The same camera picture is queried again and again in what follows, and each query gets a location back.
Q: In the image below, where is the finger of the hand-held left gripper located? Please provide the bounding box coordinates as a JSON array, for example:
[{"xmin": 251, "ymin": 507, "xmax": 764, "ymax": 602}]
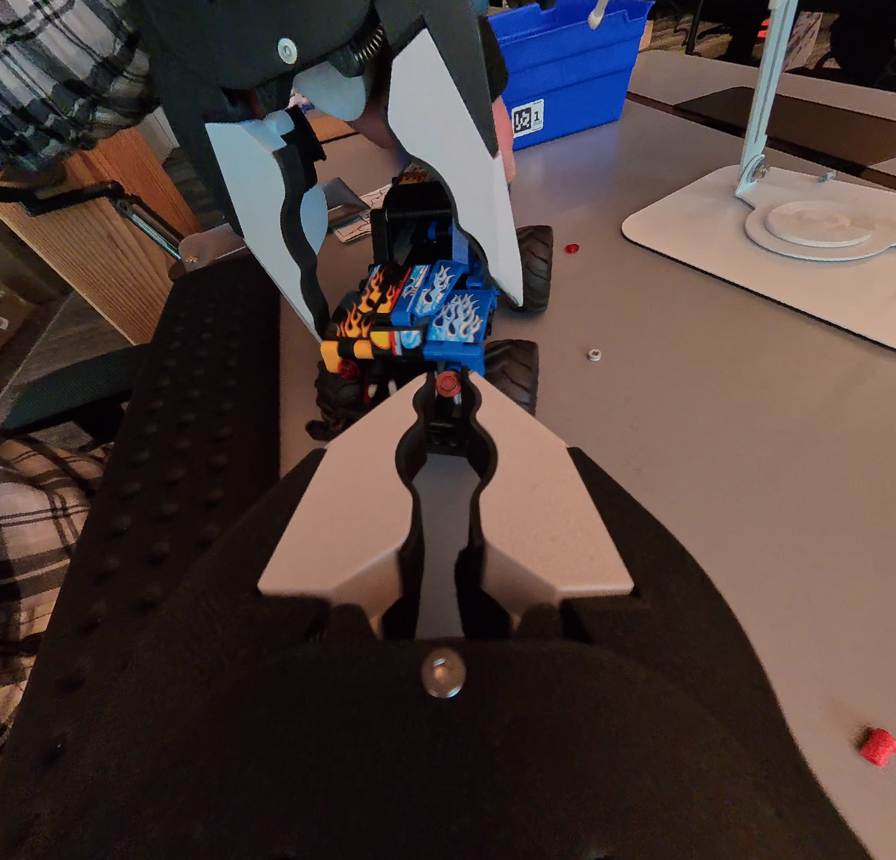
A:
[
  {"xmin": 205, "ymin": 107, "xmax": 331, "ymax": 340},
  {"xmin": 387, "ymin": 28, "xmax": 526, "ymax": 312}
]

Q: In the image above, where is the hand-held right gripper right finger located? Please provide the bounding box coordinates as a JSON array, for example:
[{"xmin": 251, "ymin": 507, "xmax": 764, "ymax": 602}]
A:
[{"xmin": 458, "ymin": 372, "xmax": 635, "ymax": 640}]

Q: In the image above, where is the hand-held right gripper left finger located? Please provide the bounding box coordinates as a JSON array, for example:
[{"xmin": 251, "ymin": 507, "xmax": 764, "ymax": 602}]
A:
[{"xmin": 258, "ymin": 373, "xmax": 429, "ymax": 640}]

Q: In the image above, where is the red rim toy wheel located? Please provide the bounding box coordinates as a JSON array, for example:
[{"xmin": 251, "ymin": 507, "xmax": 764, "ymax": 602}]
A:
[{"xmin": 314, "ymin": 359, "xmax": 379, "ymax": 430}]

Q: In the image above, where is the brick-built monster truck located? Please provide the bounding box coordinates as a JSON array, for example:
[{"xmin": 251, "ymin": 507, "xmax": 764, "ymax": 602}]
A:
[{"xmin": 308, "ymin": 163, "xmax": 555, "ymax": 441}]

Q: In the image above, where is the person's left forearm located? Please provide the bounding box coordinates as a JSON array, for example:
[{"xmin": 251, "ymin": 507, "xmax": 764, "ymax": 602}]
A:
[{"xmin": 0, "ymin": 0, "xmax": 161, "ymax": 175}]

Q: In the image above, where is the grey desk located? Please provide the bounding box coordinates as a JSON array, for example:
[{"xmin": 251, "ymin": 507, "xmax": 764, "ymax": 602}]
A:
[{"xmin": 276, "ymin": 48, "xmax": 896, "ymax": 860}]

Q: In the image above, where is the person's left hand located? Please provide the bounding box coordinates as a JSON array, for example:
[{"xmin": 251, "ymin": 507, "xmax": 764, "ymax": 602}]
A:
[{"xmin": 490, "ymin": 93, "xmax": 520, "ymax": 185}]

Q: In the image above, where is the black chair armrest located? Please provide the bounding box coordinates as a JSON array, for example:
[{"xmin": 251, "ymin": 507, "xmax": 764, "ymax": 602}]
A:
[{"xmin": 321, "ymin": 177, "xmax": 372, "ymax": 227}]

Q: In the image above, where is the sticker sheet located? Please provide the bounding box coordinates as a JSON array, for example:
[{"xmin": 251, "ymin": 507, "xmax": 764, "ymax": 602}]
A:
[{"xmin": 329, "ymin": 184, "xmax": 393, "ymax": 242}]

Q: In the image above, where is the blue storage bin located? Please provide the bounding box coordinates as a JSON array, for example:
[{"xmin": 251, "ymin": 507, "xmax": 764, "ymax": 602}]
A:
[{"xmin": 486, "ymin": 0, "xmax": 655, "ymax": 152}]

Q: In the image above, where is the light wooden cabinet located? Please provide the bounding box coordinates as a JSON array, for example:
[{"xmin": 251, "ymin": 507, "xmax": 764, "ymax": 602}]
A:
[{"xmin": 0, "ymin": 128, "xmax": 202, "ymax": 346}]

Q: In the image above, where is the dark perforated chair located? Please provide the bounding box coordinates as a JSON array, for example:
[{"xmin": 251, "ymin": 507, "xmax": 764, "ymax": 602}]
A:
[{"xmin": 42, "ymin": 254, "xmax": 282, "ymax": 665}]

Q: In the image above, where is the dark teal stool seat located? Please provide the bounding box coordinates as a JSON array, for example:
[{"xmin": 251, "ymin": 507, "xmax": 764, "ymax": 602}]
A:
[{"xmin": 0, "ymin": 345, "xmax": 151, "ymax": 434}]

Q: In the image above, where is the white book stand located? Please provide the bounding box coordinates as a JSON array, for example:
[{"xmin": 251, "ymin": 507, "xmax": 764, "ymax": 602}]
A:
[{"xmin": 588, "ymin": 0, "xmax": 896, "ymax": 351}]

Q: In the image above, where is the person's plaid shirt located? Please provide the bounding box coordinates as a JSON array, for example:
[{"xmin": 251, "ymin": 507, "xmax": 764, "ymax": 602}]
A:
[{"xmin": 0, "ymin": 436, "xmax": 113, "ymax": 735}]

